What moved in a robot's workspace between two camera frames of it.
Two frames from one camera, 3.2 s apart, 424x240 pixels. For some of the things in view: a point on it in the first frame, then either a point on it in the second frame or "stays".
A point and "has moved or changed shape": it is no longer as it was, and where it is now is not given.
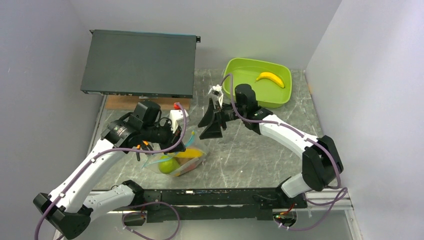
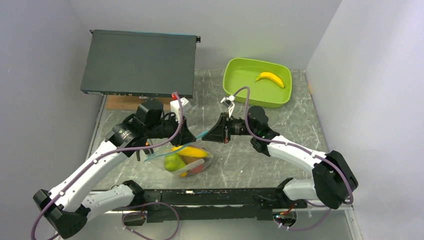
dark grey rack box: [140, 64] stays
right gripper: [213, 130] -> [219, 133]
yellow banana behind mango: [270, 75] stays
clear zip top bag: [176, 163] has moved or changed shape
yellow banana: [190, 153] stays
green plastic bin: [271, 83] stays
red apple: [190, 167] -> [198, 169]
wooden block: [129, 102] stays
